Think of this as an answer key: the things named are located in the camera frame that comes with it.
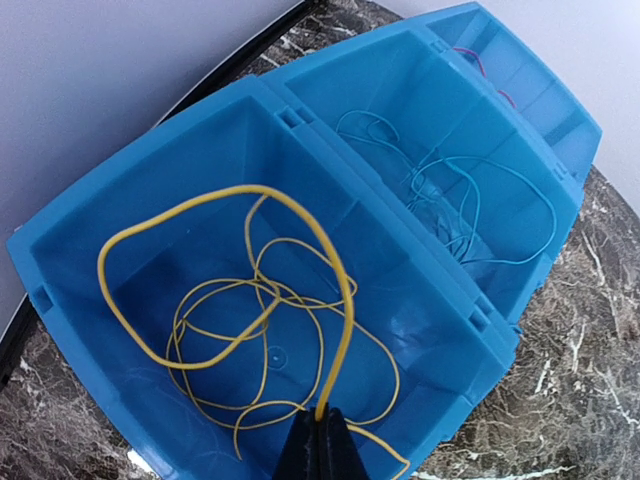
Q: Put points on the blue three-compartment plastic bin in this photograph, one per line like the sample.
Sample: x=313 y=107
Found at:
x=363 y=226

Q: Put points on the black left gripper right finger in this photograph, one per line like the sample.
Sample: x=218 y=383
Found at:
x=338 y=456

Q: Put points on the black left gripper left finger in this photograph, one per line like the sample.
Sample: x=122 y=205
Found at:
x=299 y=458

